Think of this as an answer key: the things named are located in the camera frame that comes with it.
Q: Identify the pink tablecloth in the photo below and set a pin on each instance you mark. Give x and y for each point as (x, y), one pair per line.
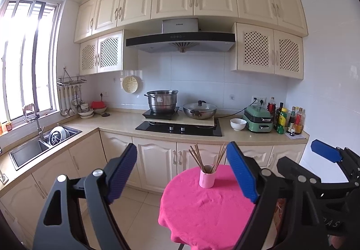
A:
(197, 205)

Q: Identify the stack of white bowls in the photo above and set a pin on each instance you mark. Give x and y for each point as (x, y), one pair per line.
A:
(85, 113)

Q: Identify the red lidded container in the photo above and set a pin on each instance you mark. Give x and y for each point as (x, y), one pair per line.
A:
(98, 105)

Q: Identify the bunch of wooden chopsticks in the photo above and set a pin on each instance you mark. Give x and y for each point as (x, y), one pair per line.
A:
(204, 167)

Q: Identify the metal utensil rack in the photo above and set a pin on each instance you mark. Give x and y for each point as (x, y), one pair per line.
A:
(70, 80)

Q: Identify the white plate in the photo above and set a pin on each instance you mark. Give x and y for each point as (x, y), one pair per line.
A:
(57, 134)

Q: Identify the small dark bottle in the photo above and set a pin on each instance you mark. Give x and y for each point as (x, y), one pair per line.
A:
(292, 131)

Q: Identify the steel sink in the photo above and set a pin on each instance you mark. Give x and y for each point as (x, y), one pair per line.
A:
(28, 151)

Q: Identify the black gas hob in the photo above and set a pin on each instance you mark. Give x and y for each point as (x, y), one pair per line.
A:
(202, 131)

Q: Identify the cream base cabinets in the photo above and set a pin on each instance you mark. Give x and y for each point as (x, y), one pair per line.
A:
(152, 160)

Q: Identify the pink cup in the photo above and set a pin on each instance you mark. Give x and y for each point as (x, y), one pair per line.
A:
(206, 181)

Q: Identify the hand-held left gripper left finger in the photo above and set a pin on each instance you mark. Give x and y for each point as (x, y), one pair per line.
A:
(123, 171)

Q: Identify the hanging metal ladle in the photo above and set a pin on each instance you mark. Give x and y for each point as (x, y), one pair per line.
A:
(71, 110)
(63, 112)

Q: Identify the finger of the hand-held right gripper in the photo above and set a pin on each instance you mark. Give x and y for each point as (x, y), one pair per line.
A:
(287, 165)
(324, 151)

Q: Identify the barred window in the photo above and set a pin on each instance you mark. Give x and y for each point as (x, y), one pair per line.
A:
(28, 70)

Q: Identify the round cream steamer plate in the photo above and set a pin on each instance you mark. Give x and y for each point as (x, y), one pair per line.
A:
(130, 84)

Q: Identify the white paper sheet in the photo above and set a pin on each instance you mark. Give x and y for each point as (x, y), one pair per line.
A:
(301, 136)

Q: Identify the white bowl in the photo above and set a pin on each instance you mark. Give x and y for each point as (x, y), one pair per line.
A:
(238, 124)

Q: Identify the dark green oil bottle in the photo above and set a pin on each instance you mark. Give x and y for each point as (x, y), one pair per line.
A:
(279, 112)

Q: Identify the red label drink bottle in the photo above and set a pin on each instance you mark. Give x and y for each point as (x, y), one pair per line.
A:
(271, 108)

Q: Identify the beige board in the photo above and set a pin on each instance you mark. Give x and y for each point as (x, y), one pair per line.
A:
(191, 122)

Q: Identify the small lattice door cabinet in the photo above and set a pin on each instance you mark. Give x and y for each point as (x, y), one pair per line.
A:
(84, 70)

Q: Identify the wide lattice door cabinet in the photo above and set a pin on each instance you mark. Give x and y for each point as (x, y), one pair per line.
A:
(253, 68)

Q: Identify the metal faucet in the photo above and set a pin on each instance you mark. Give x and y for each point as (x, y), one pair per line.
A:
(38, 123)

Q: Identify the dark soy sauce bottle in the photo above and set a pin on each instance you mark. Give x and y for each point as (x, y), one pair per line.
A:
(292, 120)

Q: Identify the black induction cooker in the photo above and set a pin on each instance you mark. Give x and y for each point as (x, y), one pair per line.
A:
(149, 115)

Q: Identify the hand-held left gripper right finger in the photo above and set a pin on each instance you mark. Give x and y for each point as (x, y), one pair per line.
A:
(242, 171)

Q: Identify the wok with glass lid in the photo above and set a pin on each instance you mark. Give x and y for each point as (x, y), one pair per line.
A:
(199, 112)

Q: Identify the orange sauce bottle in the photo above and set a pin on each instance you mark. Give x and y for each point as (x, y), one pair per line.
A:
(299, 123)

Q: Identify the wide wall socket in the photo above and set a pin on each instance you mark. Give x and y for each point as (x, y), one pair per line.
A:
(262, 99)

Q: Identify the cream drawer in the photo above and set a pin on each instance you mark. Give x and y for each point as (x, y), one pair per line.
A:
(258, 151)

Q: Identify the green bottle yellow cap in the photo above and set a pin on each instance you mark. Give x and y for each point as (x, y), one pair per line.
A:
(281, 123)

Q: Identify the range hood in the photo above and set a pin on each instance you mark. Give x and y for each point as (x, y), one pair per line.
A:
(180, 38)

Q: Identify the stainless steel pot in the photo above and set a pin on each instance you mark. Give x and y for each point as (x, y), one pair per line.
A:
(161, 103)

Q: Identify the green electric cooker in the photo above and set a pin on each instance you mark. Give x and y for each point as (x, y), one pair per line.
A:
(257, 126)

